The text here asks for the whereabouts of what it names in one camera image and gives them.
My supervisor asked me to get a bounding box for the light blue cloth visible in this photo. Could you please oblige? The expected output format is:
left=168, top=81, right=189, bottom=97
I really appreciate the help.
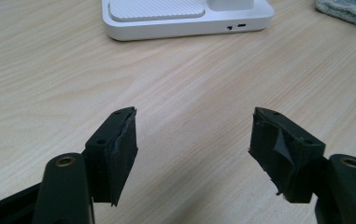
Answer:
left=315, top=0, right=356, bottom=32

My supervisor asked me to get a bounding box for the white desk lamp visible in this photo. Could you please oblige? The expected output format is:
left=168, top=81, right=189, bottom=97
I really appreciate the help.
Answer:
left=101, top=0, right=276, bottom=42

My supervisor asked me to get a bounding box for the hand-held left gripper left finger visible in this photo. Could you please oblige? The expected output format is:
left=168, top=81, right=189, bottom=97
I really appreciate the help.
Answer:
left=81, top=106, right=139, bottom=207

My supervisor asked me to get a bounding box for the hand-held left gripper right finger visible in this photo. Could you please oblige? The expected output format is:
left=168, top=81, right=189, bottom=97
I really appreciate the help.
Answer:
left=248, top=106, right=327, bottom=204

